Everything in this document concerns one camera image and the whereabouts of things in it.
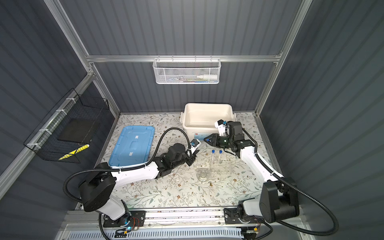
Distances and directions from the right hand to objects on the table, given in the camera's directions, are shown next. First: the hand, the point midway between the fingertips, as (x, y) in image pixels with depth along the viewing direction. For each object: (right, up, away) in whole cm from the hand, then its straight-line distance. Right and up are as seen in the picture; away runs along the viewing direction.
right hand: (207, 141), depth 81 cm
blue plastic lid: (-49, -6, +21) cm, 54 cm away
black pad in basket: (-66, +6, -6) cm, 67 cm away
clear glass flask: (-2, -19, +2) cm, 19 cm away
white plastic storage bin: (-4, +14, +32) cm, 35 cm away
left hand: (-5, -4, +1) cm, 7 cm away
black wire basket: (-70, +2, -19) cm, 73 cm away
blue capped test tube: (+3, -6, 0) cm, 7 cm away
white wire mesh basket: (-14, +55, +43) cm, 71 cm away
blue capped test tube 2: (+7, -6, 0) cm, 10 cm away
